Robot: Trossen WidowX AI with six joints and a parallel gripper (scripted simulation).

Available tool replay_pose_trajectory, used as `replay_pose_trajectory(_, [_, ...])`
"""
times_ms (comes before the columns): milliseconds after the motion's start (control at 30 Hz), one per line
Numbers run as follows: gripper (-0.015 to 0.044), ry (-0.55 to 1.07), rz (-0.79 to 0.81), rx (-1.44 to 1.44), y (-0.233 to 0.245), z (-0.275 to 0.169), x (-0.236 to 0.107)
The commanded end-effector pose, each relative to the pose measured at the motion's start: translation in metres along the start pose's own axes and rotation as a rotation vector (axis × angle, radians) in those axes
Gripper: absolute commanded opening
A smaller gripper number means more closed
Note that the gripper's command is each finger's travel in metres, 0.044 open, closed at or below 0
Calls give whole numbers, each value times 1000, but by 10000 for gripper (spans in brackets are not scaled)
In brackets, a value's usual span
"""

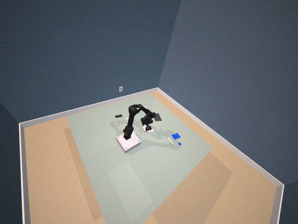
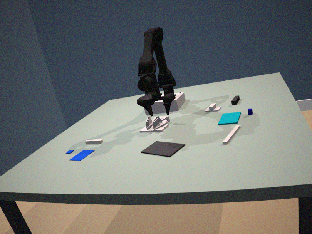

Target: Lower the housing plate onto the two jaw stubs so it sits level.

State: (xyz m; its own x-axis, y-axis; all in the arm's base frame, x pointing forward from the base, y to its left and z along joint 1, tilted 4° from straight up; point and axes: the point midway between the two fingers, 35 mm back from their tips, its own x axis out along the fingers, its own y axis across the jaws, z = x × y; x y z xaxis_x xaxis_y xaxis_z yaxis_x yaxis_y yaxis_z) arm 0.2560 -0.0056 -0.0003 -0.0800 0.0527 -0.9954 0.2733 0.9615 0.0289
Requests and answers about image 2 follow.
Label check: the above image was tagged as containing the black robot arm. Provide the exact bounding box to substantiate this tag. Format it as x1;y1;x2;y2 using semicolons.
137;27;176;106

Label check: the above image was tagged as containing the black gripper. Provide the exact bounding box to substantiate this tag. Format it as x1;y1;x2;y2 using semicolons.
137;84;176;116

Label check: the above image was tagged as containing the pale pink flat bar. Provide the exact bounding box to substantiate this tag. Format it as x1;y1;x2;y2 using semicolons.
223;125;240;145

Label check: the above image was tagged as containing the blue flat panel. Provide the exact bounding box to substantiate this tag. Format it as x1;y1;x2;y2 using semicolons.
70;150;94;161

